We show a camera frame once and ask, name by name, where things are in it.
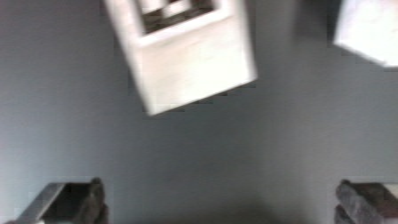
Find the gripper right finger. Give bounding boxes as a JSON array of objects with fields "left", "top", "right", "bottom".
[{"left": 333, "top": 180, "right": 398, "bottom": 224}]

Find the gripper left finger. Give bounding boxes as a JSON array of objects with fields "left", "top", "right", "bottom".
[{"left": 12, "top": 178, "right": 109, "bottom": 224}]

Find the white table leg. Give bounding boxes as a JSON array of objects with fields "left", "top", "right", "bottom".
[
  {"left": 104, "top": 0, "right": 257, "bottom": 115},
  {"left": 331, "top": 0, "right": 398, "bottom": 68}
]

